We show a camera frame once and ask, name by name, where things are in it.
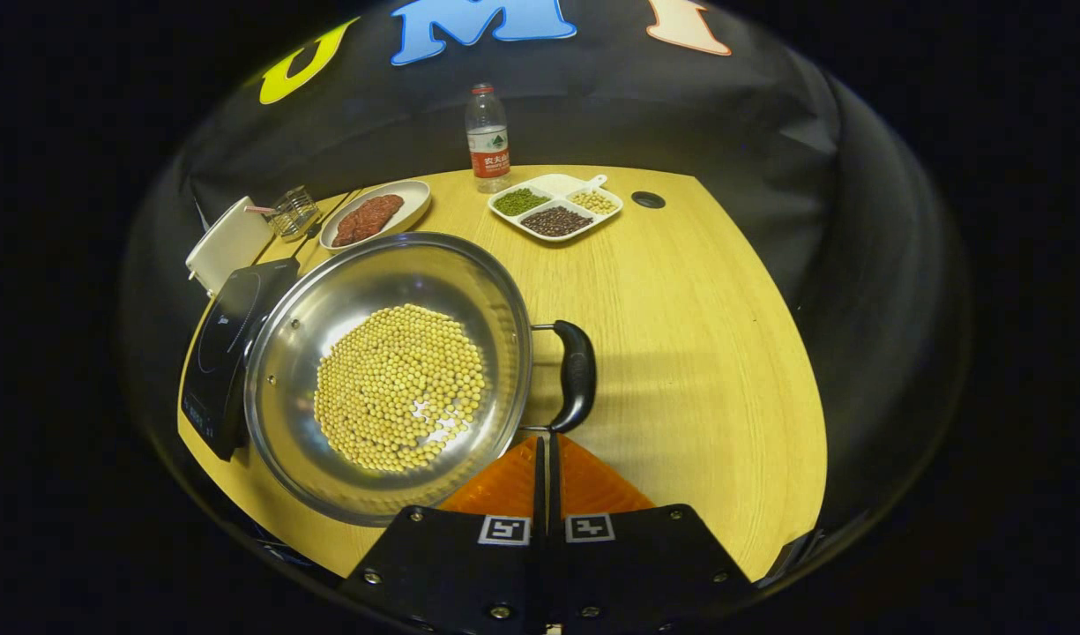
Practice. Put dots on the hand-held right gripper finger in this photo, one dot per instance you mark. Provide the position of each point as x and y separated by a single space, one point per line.
554 476
539 476

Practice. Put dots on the pile of soybeans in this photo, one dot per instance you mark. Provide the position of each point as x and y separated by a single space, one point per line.
398 388

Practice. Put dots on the stainless steel pot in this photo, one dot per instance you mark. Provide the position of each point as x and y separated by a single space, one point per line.
328 300

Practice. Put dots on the black induction cooktop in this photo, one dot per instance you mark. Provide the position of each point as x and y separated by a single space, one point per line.
227 353

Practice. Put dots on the pile of dark red beans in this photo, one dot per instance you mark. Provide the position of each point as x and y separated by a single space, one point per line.
555 221

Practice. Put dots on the pile of green mung beans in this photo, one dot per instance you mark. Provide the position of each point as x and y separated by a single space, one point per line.
520 201

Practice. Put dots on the pile of small yellow beans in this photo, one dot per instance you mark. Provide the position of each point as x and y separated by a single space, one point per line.
594 203

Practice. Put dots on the white divided dish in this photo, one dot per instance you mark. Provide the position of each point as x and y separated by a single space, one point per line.
557 183

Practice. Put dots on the white oval plate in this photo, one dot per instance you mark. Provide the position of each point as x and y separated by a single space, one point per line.
412 207

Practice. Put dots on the red meat slices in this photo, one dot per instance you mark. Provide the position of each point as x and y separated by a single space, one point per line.
368 219

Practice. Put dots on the clear plastic water bottle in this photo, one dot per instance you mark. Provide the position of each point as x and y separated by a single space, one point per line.
487 150

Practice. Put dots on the white toaster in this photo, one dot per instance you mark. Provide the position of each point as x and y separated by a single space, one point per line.
231 242

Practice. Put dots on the small white stick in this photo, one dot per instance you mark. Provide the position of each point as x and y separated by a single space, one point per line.
257 210

